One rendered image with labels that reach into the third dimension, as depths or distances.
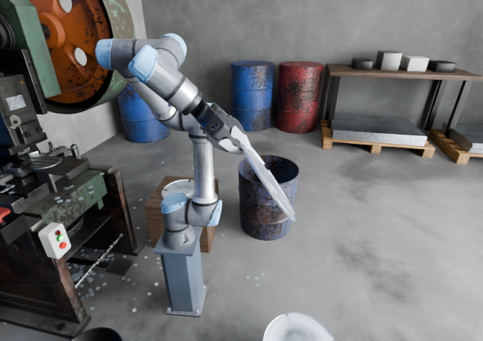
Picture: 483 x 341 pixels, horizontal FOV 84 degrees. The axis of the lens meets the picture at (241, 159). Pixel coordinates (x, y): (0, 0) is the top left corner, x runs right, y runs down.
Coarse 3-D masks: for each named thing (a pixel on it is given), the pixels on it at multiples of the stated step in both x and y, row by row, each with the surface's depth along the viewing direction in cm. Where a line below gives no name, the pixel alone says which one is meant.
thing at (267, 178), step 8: (248, 152) 79; (256, 160) 83; (256, 168) 68; (264, 168) 85; (264, 176) 75; (272, 176) 95; (264, 184) 67; (272, 184) 78; (272, 192) 72; (280, 192) 90; (280, 200) 77; (280, 208) 68; (288, 208) 83; (288, 216) 70
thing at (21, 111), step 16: (0, 80) 108; (16, 80) 114; (16, 96) 115; (16, 112) 116; (32, 112) 123; (0, 128) 113; (16, 128) 115; (32, 128) 120; (0, 144) 118; (16, 144) 117
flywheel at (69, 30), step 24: (48, 0) 130; (72, 0) 127; (96, 0) 122; (48, 24) 132; (72, 24) 133; (96, 24) 127; (48, 48) 141; (72, 48) 138; (72, 72) 144; (96, 72) 137; (72, 96) 147
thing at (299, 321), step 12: (276, 324) 113; (288, 324) 113; (300, 324) 113; (312, 324) 113; (264, 336) 109; (276, 336) 109; (288, 336) 108; (300, 336) 108; (312, 336) 109; (324, 336) 109
